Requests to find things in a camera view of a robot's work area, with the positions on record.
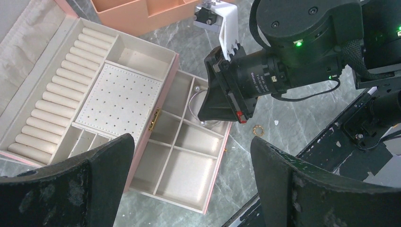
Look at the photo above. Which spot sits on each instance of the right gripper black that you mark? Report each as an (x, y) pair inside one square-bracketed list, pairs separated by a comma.
[(234, 86)]

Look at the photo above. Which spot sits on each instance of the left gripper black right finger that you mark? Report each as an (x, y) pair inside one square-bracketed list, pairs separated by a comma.
[(295, 193)]

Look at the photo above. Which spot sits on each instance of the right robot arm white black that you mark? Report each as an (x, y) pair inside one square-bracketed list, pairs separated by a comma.
[(303, 42)]

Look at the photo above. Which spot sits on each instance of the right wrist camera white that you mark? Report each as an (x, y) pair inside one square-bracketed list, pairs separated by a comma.
[(219, 17)]

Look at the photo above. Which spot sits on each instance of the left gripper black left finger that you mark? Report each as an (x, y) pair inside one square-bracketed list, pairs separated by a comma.
[(81, 191)]

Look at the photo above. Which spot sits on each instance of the pink jewelry box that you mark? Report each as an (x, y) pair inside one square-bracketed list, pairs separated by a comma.
[(69, 85)]

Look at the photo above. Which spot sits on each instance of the orange desk file organizer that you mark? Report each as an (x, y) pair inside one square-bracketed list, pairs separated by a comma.
[(138, 17)]

